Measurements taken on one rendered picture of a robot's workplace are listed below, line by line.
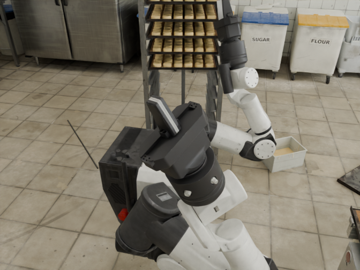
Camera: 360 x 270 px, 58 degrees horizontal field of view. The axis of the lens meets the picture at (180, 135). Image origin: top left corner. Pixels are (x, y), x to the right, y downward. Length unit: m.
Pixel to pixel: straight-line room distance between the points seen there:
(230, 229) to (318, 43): 3.70
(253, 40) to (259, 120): 3.05
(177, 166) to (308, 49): 3.84
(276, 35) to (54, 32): 2.73
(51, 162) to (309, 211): 2.05
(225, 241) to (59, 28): 4.10
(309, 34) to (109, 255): 3.24
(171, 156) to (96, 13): 3.83
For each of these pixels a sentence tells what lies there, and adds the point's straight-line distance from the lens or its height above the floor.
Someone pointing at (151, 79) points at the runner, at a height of 0.86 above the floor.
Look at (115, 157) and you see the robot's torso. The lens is 0.93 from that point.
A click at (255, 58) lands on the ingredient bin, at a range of 4.24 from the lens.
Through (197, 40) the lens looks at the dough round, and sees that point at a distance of 2.09.
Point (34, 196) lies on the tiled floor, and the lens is 2.63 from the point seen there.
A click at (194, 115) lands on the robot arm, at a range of 0.49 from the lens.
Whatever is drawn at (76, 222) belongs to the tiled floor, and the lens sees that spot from 2.34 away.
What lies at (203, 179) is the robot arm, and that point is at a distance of 0.51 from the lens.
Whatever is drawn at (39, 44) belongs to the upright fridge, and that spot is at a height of 0.35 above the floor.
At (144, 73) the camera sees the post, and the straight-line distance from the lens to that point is 1.94.
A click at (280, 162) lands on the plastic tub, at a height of 0.09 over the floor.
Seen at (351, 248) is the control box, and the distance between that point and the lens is 1.17.
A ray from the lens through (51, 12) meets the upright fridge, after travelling 4.52.
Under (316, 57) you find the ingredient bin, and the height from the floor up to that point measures 0.34.
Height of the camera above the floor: 1.67
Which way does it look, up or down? 33 degrees down
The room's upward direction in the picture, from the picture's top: straight up
